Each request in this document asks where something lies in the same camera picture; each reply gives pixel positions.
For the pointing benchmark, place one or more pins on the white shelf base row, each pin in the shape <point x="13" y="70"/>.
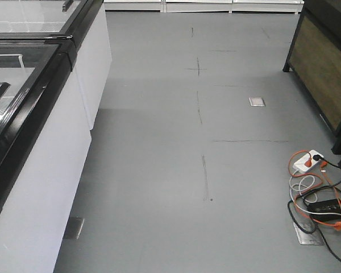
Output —
<point x="194" y="6"/>

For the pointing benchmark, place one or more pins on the near white chest freezer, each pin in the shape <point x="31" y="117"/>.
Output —
<point x="44" y="141"/>

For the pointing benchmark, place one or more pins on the dark wooden display stand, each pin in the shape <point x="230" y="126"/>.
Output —
<point x="315" y="58"/>

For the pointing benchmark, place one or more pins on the white power strip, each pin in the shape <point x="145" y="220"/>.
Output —
<point x="306" y="163"/>

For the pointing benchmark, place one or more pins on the far white chest freezer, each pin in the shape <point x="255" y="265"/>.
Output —
<point x="83" y="23"/>

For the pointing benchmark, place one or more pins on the near right floor plate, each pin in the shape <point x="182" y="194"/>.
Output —
<point x="311" y="239"/>

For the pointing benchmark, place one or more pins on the left floor plate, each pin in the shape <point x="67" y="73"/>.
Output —
<point x="73" y="228"/>

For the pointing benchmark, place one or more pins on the white chest freezer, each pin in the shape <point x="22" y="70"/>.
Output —
<point x="44" y="141"/>
<point x="83" y="23"/>

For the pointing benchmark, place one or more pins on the black power adapter brick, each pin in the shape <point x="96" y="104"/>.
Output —
<point x="324" y="211"/>

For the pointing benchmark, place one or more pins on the metal floor outlet plate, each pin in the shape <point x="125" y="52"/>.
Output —
<point x="256" y="102"/>

